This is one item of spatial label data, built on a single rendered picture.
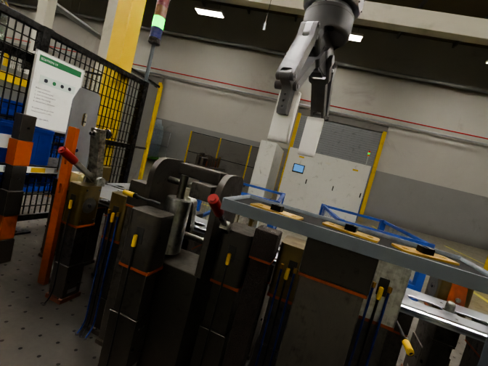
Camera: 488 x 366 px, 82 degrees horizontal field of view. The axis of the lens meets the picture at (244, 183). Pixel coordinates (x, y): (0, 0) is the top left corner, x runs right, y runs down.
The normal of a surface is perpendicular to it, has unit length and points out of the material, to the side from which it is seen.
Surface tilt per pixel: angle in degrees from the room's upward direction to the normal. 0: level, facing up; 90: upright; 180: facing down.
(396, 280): 90
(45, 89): 90
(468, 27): 90
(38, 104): 90
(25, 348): 0
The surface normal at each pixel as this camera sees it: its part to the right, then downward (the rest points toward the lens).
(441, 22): -0.17, 0.04
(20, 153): 0.92, 0.25
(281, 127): -0.48, -0.06
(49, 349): 0.25, -0.97
